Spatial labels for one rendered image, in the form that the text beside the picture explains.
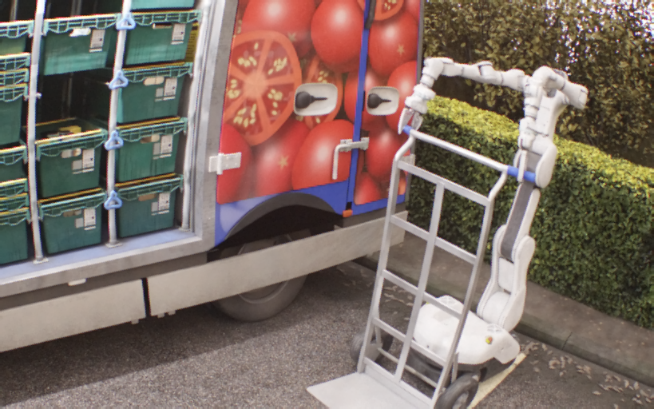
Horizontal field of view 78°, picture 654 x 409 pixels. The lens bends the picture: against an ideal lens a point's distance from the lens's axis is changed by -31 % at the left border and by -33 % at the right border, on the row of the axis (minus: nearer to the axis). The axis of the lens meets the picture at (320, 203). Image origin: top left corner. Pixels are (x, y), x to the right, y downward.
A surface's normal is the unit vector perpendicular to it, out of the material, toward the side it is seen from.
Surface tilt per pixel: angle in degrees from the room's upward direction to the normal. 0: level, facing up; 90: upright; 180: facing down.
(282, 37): 90
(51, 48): 97
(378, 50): 90
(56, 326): 90
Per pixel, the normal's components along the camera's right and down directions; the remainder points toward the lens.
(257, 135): 0.70, 0.29
